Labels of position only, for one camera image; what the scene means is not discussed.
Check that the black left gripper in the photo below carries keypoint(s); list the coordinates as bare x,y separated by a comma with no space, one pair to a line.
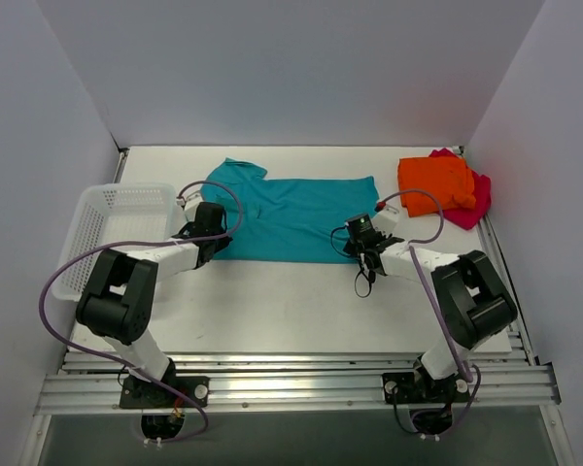
222,244

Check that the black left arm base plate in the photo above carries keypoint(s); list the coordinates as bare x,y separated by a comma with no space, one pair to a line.
139,394

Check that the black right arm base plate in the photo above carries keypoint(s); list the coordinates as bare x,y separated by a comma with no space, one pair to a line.
412,388

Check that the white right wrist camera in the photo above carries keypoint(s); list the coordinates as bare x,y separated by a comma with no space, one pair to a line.
386,218

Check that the teal t shirt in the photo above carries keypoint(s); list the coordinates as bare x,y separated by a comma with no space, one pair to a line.
287,220

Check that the orange folded t shirt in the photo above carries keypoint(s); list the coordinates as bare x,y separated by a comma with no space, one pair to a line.
409,177

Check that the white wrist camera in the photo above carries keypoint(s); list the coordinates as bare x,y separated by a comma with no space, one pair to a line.
386,218
188,205

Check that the aluminium right side rail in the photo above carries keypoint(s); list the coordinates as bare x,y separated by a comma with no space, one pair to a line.
494,250

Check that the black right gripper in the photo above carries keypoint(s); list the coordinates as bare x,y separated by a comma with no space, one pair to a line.
365,250

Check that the pink folded t shirt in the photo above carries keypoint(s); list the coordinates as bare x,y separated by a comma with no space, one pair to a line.
469,213

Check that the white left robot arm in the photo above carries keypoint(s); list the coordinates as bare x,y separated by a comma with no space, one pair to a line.
117,302

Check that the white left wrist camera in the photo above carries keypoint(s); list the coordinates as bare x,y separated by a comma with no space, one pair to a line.
188,205

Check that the white plastic basket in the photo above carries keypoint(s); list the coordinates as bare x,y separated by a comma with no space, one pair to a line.
118,212

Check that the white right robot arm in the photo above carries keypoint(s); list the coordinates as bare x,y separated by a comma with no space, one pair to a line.
469,299

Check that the aluminium front rail frame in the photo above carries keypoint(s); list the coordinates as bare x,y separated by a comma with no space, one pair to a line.
87,385

